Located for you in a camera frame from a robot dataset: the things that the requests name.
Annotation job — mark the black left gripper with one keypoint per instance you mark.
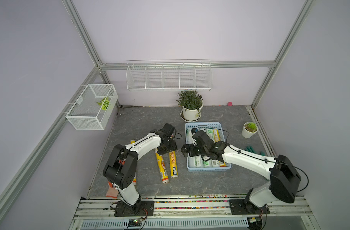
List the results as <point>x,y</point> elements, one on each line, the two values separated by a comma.
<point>173,147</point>

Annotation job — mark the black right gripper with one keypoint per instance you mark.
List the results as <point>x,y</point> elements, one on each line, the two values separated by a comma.
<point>190,152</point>

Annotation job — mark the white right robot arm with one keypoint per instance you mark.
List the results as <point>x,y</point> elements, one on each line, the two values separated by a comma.
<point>282,177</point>

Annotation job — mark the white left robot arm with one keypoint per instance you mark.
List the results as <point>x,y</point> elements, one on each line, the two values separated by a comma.
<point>121,165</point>

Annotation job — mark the blue plastic basket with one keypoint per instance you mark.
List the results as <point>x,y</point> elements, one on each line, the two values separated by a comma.
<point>223,137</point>

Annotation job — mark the large potted green plant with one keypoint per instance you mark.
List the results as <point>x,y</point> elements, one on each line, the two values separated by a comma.
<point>191,103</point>

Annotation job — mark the small potted succulent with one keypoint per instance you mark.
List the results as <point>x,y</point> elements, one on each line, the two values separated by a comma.
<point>249,129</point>

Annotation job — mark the orange work glove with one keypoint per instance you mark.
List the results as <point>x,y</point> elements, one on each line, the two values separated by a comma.
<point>112,191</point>

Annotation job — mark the green leaf toy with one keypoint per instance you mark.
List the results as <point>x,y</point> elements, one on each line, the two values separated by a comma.
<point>104,103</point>

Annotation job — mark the white vent grille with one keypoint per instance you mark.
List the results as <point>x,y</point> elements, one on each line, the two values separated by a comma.
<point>164,223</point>

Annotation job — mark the white wire wall shelf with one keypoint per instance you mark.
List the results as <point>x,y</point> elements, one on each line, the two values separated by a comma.
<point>169,75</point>

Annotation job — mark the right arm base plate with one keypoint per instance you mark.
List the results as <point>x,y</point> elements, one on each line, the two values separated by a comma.
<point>240,207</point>

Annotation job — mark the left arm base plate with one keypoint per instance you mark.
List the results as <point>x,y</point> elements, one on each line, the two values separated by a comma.
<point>141,208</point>

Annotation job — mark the white mesh wall basket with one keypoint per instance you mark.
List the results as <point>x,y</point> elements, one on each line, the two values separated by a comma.
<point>86,114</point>

